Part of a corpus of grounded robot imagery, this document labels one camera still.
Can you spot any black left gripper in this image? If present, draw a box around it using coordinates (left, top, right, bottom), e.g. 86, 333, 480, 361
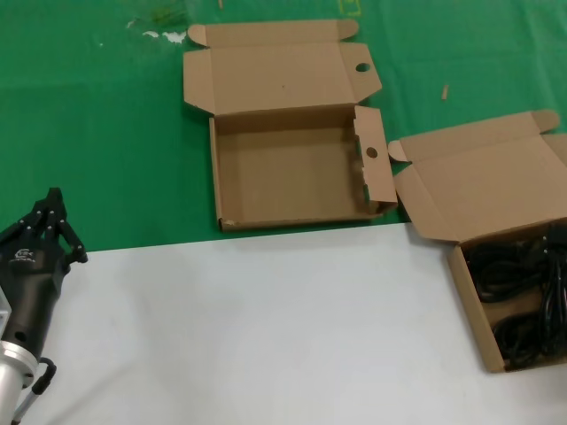
0, 189, 89, 359

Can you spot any cardboard box with round holes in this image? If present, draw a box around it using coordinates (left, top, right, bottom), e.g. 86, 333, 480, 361
182, 18, 399, 233

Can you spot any plain open cardboard box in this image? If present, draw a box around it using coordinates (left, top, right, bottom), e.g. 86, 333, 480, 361
387, 109, 567, 374

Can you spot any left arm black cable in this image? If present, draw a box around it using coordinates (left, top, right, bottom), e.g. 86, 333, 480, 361
12, 357, 58, 425

